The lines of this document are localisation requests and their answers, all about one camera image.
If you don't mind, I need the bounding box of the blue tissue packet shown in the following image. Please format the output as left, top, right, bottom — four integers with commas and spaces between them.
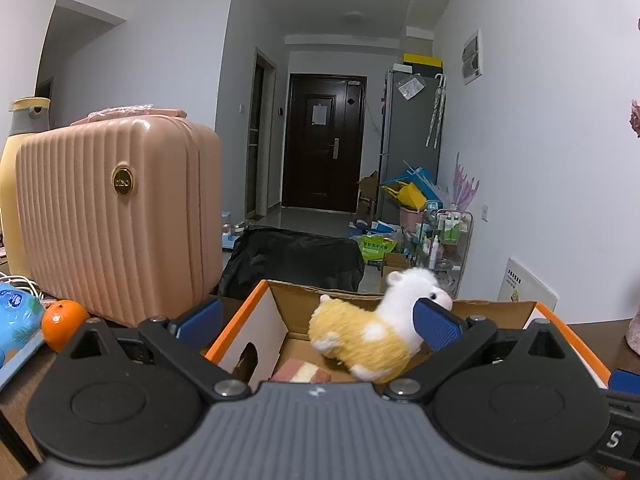
0, 282, 46, 366

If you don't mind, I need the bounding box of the orange fruit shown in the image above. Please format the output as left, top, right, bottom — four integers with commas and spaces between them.
41, 300, 91, 353

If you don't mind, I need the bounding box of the clear plastic bag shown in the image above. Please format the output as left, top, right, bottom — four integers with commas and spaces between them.
397, 75, 426, 100

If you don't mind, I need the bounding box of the green packet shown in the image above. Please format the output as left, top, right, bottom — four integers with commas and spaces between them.
360, 232, 397, 266

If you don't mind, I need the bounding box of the purple wall decoration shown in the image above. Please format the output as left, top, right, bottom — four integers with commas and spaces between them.
450, 152, 480, 211

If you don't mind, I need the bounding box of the pink folded cloth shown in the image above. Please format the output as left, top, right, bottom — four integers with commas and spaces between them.
70, 104, 188, 126

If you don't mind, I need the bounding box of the white cable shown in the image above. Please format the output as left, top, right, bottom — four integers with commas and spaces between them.
0, 272, 48, 307

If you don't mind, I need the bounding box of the small open cardboard box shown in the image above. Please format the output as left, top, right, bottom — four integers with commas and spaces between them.
380, 252, 412, 293

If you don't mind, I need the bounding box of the white wall electrical panel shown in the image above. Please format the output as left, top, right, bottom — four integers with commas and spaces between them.
461, 29, 484, 86

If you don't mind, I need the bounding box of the yellow plastic stool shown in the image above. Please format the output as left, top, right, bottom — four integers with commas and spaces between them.
382, 181, 426, 211

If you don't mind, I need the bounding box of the side room door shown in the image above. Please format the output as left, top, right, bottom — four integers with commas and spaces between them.
245, 47, 277, 221

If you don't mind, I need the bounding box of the dark brown entrance door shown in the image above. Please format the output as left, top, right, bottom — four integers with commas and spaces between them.
281, 73, 367, 213

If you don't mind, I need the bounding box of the yellow bottle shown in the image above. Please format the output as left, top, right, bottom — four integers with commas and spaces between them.
0, 97, 52, 281

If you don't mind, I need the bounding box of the dried pink rose bouquet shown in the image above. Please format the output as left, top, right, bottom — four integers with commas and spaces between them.
629, 17, 640, 138

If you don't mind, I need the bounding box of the orange white cardboard box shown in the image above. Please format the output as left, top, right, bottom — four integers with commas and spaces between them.
205, 279, 613, 396

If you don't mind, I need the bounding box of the brown cardboard carton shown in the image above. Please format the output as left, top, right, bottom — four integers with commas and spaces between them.
356, 171, 379, 221

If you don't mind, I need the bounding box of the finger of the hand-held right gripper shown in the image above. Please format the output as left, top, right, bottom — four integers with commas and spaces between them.
606, 368, 640, 397

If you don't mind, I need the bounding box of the folded clear umbrella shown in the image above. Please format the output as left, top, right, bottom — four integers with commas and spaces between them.
426, 75, 441, 148
434, 73, 447, 150

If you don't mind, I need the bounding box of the blue plastic stool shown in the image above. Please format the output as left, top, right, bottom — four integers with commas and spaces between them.
382, 162, 443, 201

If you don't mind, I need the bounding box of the grey refrigerator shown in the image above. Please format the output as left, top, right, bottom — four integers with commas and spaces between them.
375, 67, 446, 226

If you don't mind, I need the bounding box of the yellow black box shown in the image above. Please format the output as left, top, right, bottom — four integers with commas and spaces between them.
403, 53, 444, 69

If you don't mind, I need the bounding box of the white leaning board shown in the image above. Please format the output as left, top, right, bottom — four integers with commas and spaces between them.
497, 257, 558, 311

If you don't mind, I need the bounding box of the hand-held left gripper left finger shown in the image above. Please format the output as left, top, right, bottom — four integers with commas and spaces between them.
70, 296, 251, 402

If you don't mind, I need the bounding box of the metal trolley cart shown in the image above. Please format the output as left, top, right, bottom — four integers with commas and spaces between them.
412, 200, 473, 298

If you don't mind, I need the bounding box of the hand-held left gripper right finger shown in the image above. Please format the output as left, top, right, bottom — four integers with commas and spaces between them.
382, 297, 566, 404

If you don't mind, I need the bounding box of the pink plastic bin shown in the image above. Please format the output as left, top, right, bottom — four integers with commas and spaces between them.
400, 206, 426, 233

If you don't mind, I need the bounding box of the pink ribbed suitcase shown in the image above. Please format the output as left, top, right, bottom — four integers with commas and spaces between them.
15, 114, 223, 328

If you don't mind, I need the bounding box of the white yellow alpaca plush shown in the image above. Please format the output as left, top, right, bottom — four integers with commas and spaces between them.
307, 267, 455, 385

